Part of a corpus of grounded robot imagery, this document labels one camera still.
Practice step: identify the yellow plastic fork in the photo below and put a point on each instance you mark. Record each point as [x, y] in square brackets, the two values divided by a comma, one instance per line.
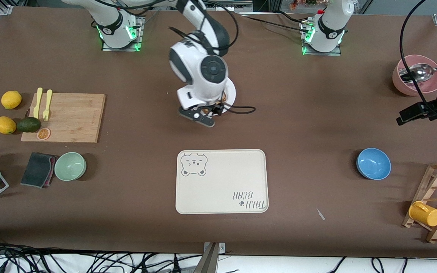
[47, 104]

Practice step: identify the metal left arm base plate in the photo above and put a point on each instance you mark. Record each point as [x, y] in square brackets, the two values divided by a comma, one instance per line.
[338, 52]

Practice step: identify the green avocado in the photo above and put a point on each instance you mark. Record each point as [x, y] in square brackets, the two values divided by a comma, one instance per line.
[29, 124]

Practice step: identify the yellow cup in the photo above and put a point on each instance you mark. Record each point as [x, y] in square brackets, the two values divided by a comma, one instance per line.
[427, 215]

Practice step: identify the cream tray with bear print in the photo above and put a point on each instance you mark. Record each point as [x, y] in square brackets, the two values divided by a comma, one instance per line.
[226, 178]

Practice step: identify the dark grey folded cloth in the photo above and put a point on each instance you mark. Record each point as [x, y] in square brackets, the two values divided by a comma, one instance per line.
[36, 170]

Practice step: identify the grey metal post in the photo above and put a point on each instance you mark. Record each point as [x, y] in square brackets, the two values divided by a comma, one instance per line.
[209, 261]

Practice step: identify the white round plate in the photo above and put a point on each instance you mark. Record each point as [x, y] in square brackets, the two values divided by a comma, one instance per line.
[231, 94]

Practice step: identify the small white paper scrap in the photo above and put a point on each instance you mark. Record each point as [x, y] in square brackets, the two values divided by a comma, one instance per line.
[320, 214]

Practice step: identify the yellow lemon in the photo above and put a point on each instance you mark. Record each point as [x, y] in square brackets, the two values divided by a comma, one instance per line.
[11, 99]
[5, 125]

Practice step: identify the pink bowl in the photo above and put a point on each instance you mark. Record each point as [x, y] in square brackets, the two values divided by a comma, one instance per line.
[402, 85]

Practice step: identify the wooden peg rack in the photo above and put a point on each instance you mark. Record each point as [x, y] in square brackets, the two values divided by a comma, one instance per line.
[436, 178]

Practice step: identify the wooden cutting board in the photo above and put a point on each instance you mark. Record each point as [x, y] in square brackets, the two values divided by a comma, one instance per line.
[66, 117]

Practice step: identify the pale green bowl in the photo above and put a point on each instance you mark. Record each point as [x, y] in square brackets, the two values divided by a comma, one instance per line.
[69, 167]

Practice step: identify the blue bowl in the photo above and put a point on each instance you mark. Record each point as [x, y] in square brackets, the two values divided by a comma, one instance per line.
[374, 163]

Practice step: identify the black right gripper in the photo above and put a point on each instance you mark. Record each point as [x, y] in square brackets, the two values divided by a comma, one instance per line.
[217, 110]

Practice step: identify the metal ladle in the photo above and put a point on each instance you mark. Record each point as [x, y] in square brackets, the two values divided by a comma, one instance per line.
[417, 72]

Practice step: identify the colourful background items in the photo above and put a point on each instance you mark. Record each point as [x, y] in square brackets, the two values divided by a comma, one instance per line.
[302, 3]

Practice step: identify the orange slice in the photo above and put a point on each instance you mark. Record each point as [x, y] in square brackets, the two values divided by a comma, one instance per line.
[43, 134]

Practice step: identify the yellow plastic knife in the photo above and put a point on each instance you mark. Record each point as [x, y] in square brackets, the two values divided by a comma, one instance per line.
[38, 104]

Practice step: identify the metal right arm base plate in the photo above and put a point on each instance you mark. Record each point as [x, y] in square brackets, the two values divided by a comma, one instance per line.
[139, 36]

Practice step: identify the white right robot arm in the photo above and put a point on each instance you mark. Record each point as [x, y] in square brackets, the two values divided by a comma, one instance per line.
[199, 68]

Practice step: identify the grey metal box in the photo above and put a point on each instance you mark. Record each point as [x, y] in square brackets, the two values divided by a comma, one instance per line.
[241, 5]

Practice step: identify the aluminium corner bracket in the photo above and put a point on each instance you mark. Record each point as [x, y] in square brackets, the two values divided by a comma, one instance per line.
[5, 9]

